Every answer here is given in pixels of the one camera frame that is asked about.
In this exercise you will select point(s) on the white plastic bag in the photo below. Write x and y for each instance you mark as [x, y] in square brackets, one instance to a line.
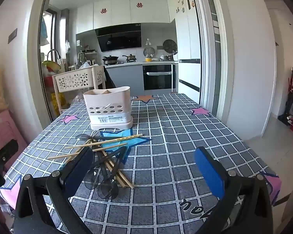
[85, 65]

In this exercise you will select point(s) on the white wall cabinets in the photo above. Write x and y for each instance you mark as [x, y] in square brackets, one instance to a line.
[122, 12]

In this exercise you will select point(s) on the dark round hanging pan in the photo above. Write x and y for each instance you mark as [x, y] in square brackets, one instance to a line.
[170, 45]

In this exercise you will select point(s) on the fridge magnets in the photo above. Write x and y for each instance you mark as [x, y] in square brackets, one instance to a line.
[185, 2]

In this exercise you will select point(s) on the pink chair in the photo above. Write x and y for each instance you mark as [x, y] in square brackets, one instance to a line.
[7, 126]

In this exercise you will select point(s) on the curved kitchen faucet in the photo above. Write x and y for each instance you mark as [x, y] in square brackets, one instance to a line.
[51, 51]

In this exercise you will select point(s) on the white sliding door frame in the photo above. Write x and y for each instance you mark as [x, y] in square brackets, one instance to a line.
[211, 53]

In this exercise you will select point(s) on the yellow packet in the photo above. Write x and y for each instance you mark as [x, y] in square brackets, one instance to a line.
[55, 102]

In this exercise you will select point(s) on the small cooking pot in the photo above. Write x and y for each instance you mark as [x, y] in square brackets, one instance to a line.
[130, 58]

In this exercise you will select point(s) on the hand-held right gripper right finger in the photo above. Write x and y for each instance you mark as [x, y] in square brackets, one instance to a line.
[207, 170]

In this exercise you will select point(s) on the grey wall switch panel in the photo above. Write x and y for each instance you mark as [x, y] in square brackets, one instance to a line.
[12, 35]

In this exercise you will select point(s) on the grey checked star tablecloth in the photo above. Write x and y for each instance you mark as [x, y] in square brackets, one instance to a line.
[175, 136]

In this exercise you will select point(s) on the black hanging cloth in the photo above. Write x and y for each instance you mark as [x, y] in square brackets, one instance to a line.
[109, 79]

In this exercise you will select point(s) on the colourful stacked bowls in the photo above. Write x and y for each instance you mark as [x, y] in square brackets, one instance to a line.
[50, 65]

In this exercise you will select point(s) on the black built-in oven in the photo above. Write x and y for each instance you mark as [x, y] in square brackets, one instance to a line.
[158, 78]

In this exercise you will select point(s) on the white refrigerator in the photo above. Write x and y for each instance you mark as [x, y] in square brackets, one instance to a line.
[186, 34]

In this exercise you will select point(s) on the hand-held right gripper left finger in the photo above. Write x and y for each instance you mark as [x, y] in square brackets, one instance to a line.
[78, 173]

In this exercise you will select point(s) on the pale pink plastic utensil holder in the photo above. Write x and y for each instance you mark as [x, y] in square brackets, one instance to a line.
[109, 107]

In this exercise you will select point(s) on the beige plastic storage trolley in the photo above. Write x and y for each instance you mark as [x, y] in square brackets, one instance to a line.
[73, 79]

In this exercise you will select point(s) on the white pot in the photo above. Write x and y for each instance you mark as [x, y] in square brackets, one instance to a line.
[162, 58]

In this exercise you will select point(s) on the countertop dish rack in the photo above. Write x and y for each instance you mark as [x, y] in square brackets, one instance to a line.
[86, 57]

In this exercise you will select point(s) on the round hanging trivet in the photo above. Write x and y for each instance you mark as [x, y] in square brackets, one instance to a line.
[149, 52]

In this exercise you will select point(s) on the black wok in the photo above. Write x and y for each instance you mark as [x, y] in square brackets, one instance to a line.
[110, 59]

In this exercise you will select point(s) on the red paper-cut decal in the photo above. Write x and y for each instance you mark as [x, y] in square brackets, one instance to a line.
[138, 5]
[103, 11]

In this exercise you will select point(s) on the clear plastic bag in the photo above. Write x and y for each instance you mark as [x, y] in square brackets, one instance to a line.
[76, 101]

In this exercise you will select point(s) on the black range hood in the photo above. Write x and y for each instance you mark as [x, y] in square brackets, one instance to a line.
[119, 37]

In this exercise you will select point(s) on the dark translucent plastic spoon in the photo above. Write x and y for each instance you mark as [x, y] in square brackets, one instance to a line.
[107, 189]
[81, 137]
[91, 179]

